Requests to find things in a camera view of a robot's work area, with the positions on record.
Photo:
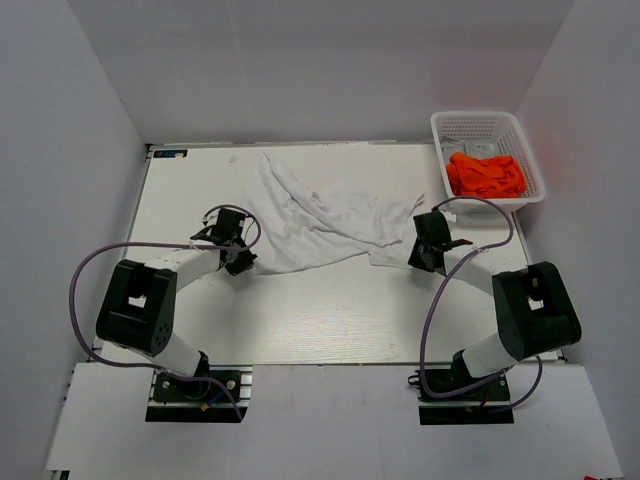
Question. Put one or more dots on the white t shirt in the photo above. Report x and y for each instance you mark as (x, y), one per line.
(302, 229)

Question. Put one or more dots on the white plastic basket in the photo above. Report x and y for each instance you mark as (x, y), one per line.
(500, 128)

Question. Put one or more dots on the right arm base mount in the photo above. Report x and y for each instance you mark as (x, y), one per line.
(488, 405)

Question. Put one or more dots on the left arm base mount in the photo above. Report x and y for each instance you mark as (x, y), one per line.
(174, 401)

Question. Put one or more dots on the grey cloth in basket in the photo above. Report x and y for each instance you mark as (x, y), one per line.
(474, 149)

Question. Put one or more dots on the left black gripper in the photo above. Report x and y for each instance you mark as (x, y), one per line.
(245, 264)

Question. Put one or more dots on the orange t shirt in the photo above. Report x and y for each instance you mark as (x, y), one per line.
(498, 177)

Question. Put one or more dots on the blue label sticker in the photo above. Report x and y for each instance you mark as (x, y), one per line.
(170, 153)

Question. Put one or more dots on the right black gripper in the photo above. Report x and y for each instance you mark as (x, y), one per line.
(415, 259)

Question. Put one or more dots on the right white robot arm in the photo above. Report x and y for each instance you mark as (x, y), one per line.
(534, 313)

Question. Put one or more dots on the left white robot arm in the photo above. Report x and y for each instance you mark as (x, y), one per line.
(139, 306)

